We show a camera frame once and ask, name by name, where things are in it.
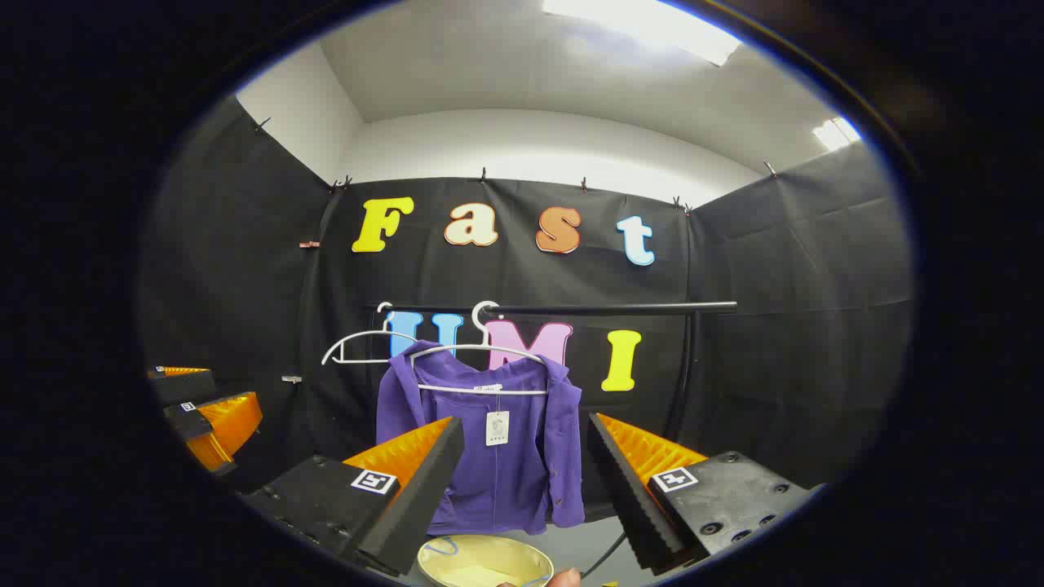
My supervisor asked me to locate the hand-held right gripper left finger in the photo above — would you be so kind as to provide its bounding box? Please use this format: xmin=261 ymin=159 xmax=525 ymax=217
xmin=241 ymin=416 xmax=466 ymax=578

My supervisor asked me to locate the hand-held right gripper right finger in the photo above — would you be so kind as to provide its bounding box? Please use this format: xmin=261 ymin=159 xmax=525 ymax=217
xmin=587 ymin=412 xmax=816 ymax=576

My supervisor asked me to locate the cream round laundry hamper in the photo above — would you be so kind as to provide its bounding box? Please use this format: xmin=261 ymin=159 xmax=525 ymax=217
xmin=417 ymin=534 xmax=555 ymax=587

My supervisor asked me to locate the purple knit garment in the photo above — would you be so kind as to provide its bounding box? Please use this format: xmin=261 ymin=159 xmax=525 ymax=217
xmin=376 ymin=341 xmax=586 ymax=536

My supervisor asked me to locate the large white clothes hanger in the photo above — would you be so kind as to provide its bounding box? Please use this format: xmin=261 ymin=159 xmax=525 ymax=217
xmin=408 ymin=300 xmax=549 ymax=397

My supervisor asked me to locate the small white clothes hanger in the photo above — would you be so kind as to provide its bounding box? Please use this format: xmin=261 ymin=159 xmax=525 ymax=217
xmin=321 ymin=302 xmax=421 ymax=366

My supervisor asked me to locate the black backdrop cloth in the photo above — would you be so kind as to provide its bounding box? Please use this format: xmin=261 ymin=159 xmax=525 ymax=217
xmin=139 ymin=94 xmax=914 ymax=506

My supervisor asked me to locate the row of black backdrop clips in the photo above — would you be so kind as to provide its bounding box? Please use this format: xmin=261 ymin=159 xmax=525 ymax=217
xmin=253 ymin=117 xmax=780 ymax=214

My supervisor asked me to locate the small ceiling light panel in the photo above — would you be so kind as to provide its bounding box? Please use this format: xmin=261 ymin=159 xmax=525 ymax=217
xmin=812 ymin=117 xmax=861 ymax=152

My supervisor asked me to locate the long ceiling light panel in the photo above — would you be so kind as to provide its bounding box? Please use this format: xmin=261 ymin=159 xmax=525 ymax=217
xmin=542 ymin=0 xmax=743 ymax=66

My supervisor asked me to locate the black floor cable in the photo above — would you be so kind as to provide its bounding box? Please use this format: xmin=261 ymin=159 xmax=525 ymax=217
xmin=581 ymin=532 xmax=629 ymax=580

